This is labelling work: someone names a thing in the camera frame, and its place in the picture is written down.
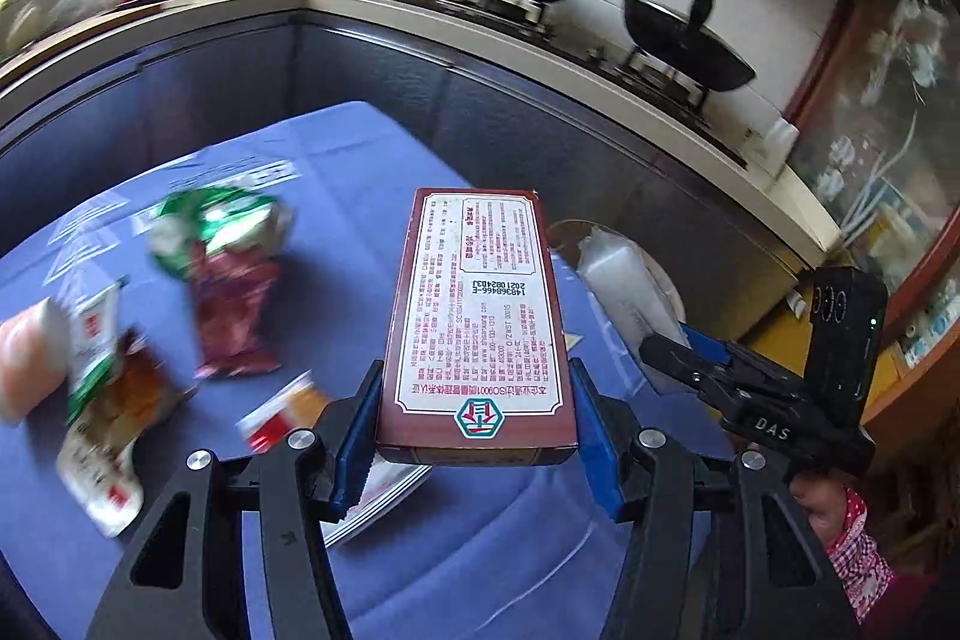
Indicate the dark red foil wrapper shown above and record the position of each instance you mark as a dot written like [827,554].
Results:
[228,291]

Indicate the gas stove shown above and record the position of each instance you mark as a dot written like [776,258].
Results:
[637,72]

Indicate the green aluminium can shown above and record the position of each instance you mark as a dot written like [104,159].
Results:
[195,224]

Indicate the brown red medicine box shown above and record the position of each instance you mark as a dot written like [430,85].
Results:
[476,370]

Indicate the person's right hand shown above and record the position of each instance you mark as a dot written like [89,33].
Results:
[823,498]

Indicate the white tissue pack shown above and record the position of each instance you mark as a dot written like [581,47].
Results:
[614,269]

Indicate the green white tea packet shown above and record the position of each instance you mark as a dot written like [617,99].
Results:
[93,330]

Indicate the grey kitchen cabinets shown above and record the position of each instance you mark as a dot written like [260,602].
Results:
[90,114]

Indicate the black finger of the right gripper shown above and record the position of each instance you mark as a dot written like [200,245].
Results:
[703,368]

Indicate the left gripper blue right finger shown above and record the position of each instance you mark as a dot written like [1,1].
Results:
[769,578]

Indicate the black frying pan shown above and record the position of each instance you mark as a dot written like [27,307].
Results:
[684,42]

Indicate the pink white paper cup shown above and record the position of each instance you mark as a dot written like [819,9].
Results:
[33,358]

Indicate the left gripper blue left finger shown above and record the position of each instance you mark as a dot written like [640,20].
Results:
[182,574]

